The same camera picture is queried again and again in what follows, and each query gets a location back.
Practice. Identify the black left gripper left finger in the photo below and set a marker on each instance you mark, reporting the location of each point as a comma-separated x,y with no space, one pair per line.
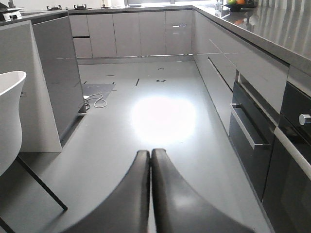
126,209

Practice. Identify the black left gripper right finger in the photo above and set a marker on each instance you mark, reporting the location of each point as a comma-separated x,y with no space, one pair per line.
178,208

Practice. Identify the green apple in bowl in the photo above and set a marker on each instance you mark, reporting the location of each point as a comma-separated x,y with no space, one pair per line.
231,2

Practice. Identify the black built-in oven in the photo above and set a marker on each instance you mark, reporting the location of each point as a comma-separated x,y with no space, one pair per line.
287,196

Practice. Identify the black warming drawer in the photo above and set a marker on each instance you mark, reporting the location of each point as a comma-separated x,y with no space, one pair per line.
252,134

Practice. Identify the grey right counter cabinets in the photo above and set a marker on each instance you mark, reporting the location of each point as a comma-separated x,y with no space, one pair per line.
268,46

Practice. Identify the black fruit bowl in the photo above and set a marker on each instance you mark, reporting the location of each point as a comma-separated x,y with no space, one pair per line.
238,7

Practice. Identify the black stool leg frame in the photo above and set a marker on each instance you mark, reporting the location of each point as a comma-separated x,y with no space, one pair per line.
3,224

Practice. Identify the grey back wall cabinets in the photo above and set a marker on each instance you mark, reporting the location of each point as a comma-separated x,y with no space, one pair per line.
103,35

